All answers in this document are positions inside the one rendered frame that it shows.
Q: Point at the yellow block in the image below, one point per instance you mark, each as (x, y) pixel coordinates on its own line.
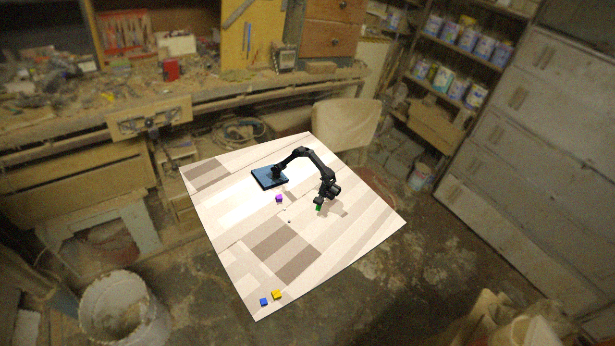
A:
(276, 294)

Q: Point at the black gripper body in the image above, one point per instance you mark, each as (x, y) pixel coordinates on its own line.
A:
(320, 199)

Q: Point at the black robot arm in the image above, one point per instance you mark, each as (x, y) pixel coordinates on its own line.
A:
(327, 173)

